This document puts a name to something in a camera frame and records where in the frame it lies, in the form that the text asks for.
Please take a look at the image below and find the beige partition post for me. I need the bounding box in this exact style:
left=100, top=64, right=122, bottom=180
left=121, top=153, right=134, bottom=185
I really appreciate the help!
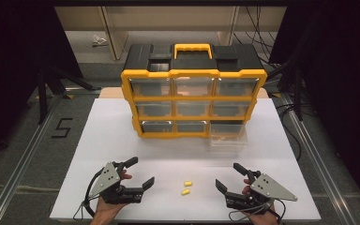
left=99, top=6, right=129, bottom=61

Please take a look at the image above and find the black floor cable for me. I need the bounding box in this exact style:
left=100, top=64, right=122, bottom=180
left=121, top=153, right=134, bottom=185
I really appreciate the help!
left=275, top=102, right=304, bottom=161

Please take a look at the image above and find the person's left hand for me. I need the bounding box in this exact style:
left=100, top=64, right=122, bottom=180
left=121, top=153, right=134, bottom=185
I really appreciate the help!
left=93, top=170, right=133, bottom=221

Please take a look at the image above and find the bundle of black hanging cables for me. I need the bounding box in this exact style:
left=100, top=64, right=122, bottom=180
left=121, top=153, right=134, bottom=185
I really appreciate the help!
left=232, top=6, right=283, bottom=68

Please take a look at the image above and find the clear plastic drawer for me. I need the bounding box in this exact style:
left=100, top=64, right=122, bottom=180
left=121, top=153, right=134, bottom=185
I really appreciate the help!
left=207, top=123, right=249, bottom=155

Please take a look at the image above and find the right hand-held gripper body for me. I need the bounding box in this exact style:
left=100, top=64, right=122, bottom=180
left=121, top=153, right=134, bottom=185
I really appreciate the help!
left=224, top=170, right=298, bottom=216

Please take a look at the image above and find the aluminium floor rail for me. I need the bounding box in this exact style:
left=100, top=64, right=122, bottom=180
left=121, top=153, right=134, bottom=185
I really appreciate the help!
left=0, top=93, right=64, bottom=225
left=279, top=93, right=355, bottom=225

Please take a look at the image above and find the black curtain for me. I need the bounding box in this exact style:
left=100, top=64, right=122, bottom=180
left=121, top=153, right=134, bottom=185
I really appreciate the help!
left=268, top=0, right=360, bottom=217
left=0, top=0, right=83, bottom=163

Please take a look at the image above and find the white crumpled object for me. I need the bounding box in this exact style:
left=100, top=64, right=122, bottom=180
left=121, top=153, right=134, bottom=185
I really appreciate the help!
left=91, top=34, right=110, bottom=48

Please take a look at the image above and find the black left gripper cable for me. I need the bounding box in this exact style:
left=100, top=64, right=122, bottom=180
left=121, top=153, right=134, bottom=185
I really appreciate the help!
left=72, top=167, right=106, bottom=221

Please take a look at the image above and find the black metal stand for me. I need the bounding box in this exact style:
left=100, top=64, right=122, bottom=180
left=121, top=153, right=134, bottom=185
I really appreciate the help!
left=265, top=61, right=305, bottom=122
left=37, top=66, right=102, bottom=126

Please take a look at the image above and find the yellow black organizer cabinet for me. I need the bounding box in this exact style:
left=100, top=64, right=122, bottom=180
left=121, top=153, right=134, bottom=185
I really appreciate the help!
left=120, top=42, right=268, bottom=141

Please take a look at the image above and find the set of clear organizer drawers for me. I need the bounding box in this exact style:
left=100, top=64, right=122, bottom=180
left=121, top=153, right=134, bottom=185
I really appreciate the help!
left=128, top=76, right=260, bottom=134

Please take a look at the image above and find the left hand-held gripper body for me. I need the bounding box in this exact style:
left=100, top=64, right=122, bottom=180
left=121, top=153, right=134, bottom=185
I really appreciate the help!
left=88, top=160, right=145, bottom=206

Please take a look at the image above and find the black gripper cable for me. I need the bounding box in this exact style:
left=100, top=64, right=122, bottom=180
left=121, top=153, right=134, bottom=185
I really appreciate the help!
left=228, top=198, right=287, bottom=223
left=72, top=167, right=106, bottom=221

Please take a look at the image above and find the white table board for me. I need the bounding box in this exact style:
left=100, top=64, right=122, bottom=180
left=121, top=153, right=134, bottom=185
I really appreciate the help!
left=49, top=97, right=323, bottom=222

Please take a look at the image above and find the person's right hand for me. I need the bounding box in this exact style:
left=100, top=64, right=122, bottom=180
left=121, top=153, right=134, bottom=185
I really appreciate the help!
left=242, top=178, right=279, bottom=225

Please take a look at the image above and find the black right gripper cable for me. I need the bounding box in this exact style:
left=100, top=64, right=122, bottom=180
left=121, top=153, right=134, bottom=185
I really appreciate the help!
left=228, top=198, right=287, bottom=223

